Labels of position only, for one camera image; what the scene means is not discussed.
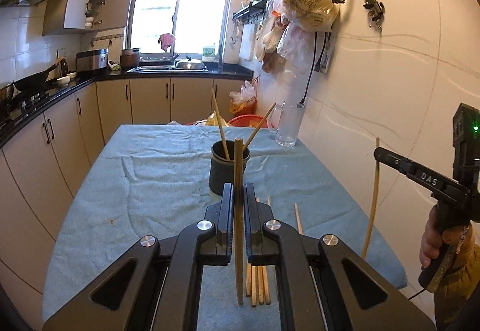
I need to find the black power plug cable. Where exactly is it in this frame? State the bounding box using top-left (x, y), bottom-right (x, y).
top-left (297, 30), bottom-right (320, 108)

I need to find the dark perforated utensil holder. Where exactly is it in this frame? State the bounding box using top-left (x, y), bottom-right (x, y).
top-left (209, 140), bottom-right (234, 195)

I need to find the blue-grey table cloth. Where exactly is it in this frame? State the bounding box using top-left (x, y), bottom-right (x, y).
top-left (42, 125), bottom-right (407, 319)

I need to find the wooden chopstick five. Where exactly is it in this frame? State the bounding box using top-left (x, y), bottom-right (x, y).
top-left (261, 266), bottom-right (271, 305)

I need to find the right hand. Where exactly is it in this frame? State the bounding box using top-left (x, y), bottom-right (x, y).
top-left (419, 207), bottom-right (475, 271)

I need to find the brown cooking pot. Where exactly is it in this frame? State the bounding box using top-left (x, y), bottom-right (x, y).
top-left (120, 48), bottom-right (141, 71)

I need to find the clear glass mug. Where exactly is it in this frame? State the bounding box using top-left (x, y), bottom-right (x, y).
top-left (267, 102), bottom-right (305, 147)

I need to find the orange jacket sleeve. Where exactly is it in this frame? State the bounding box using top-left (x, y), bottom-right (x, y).
top-left (433, 225), bottom-right (479, 330)

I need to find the wooden chopstick six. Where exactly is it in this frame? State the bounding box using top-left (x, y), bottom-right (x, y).
top-left (294, 202), bottom-right (304, 235)

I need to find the wooden chopstick three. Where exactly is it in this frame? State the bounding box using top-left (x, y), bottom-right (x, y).
top-left (250, 266), bottom-right (258, 307)

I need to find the steel pot lid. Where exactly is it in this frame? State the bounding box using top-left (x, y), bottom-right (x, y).
top-left (175, 55), bottom-right (207, 71)

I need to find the wooden chopstick eight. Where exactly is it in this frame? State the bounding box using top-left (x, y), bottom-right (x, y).
top-left (361, 158), bottom-right (380, 260)

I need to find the pink hanging cloth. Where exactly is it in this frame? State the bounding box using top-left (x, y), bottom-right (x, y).
top-left (158, 33), bottom-right (176, 53)

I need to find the wooden chopstick nine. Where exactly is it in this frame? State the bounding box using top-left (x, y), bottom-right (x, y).
top-left (211, 88), bottom-right (231, 161)

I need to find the wooden chopstick ten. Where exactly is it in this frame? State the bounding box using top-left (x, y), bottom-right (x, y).
top-left (243, 102), bottom-right (277, 150)

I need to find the red plastic basin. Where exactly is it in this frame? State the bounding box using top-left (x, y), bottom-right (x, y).
top-left (228, 114), bottom-right (263, 129)

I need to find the wooden chopstick one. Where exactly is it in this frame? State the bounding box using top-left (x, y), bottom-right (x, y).
top-left (233, 138), bottom-right (244, 306)

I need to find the wooden chopstick two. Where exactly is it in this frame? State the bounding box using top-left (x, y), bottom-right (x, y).
top-left (245, 263), bottom-right (251, 297)

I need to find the silver rice cooker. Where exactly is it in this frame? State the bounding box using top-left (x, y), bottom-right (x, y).
top-left (76, 48), bottom-right (109, 72)

